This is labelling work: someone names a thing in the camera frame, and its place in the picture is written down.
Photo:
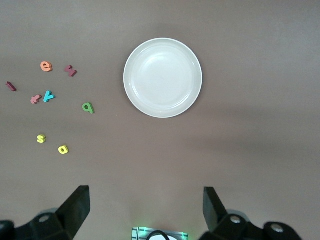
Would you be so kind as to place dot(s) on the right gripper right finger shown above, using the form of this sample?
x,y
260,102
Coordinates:
x,y
213,210

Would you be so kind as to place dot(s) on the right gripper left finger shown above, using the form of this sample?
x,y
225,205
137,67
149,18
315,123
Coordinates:
x,y
75,207

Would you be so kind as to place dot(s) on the yellow foam letter a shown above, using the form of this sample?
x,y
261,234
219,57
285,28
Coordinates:
x,y
65,150

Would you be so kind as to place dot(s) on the green foam letter b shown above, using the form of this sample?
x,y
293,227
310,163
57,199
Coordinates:
x,y
90,110

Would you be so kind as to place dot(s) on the teal foam letter y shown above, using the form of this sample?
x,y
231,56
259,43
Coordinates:
x,y
48,97

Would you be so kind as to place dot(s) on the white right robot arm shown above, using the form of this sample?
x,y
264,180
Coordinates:
x,y
162,238

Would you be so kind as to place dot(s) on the metal robot mounting plate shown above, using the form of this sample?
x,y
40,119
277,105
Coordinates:
x,y
137,233

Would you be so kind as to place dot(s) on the brown table cover sheet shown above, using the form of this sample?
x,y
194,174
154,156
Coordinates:
x,y
250,150

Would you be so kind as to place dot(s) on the yellow foam letter s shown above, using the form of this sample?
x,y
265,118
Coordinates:
x,y
41,138

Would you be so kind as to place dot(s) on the pink foam letter t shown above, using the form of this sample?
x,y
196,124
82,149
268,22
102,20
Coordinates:
x,y
35,99

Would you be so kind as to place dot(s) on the maroon foam letter i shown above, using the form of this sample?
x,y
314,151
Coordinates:
x,y
11,86

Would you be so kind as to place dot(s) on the maroon foam letter s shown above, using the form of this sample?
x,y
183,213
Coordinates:
x,y
70,70

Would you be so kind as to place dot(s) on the beige plate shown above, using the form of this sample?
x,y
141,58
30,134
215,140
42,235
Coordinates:
x,y
162,77

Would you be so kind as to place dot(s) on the orange foam letter e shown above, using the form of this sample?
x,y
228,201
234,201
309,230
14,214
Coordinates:
x,y
46,67

